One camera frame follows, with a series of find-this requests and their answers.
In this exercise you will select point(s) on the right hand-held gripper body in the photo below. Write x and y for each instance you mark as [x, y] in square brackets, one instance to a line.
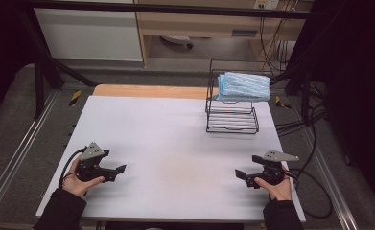
[273, 167]

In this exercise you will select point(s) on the white power strip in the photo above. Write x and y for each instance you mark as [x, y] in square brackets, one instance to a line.
[266, 4]

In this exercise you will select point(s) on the wooden desk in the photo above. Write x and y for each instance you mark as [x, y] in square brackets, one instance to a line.
[194, 24]

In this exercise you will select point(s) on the white chair base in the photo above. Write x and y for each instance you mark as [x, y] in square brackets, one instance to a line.
[177, 40]

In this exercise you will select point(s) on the aluminium floor rail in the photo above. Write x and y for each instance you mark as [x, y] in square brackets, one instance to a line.
[14, 150]
[332, 185]

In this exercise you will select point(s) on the black metal frame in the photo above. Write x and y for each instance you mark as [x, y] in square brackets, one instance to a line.
[41, 70]

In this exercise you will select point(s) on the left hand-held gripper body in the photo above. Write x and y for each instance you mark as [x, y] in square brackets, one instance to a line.
[90, 159]

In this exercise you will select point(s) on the person's left hand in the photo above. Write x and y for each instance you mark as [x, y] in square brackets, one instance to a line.
[76, 185]

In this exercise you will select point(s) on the yellow black floor tape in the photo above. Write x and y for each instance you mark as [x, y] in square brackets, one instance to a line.
[281, 103]
[75, 98]

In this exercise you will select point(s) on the white cabinet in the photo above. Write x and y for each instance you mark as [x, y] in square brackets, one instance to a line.
[89, 32]

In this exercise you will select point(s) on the person's right hand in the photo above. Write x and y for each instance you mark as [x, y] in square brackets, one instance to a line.
[276, 190]

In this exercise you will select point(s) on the blue striped towel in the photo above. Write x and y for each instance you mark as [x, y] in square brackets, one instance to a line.
[244, 86]

